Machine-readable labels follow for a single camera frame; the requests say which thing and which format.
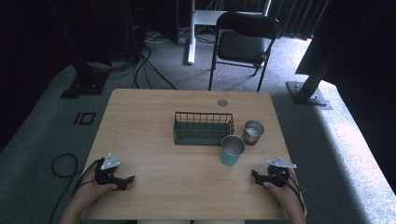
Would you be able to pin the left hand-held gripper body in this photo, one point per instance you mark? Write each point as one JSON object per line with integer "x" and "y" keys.
{"x": 107, "y": 174}

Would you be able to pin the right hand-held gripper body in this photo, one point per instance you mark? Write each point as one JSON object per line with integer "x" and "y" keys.
{"x": 278, "y": 177}

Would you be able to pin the teal metal cup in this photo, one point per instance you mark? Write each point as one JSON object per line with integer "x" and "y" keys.
{"x": 229, "y": 158}

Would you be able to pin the steel cup with brown base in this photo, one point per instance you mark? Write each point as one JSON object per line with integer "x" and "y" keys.
{"x": 250, "y": 140}

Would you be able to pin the person's right hand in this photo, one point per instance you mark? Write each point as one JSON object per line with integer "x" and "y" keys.
{"x": 288, "y": 196}

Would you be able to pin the person's left hand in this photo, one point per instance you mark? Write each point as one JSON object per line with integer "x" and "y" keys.
{"x": 88, "y": 189}

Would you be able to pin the round grey table grommet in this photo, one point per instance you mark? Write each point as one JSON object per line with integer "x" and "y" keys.
{"x": 222, "y": 103}

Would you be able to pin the black metal stand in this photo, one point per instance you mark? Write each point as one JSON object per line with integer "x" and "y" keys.
{"x": 306, "y": 96}
{"x": 84, "y": 84}

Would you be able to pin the black folding chair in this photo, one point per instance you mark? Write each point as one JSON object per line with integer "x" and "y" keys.
{"x": 241, "y": 46}

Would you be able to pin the black cloth drape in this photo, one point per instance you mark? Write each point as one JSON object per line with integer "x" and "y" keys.
{"x": 364, "y": 46}

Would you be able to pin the dark pleated curtain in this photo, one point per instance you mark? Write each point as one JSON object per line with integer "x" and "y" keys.
{"x": 295, "y": 18}

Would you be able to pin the black panel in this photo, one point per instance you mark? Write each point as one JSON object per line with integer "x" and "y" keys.
{"x": 166, "y": 21}

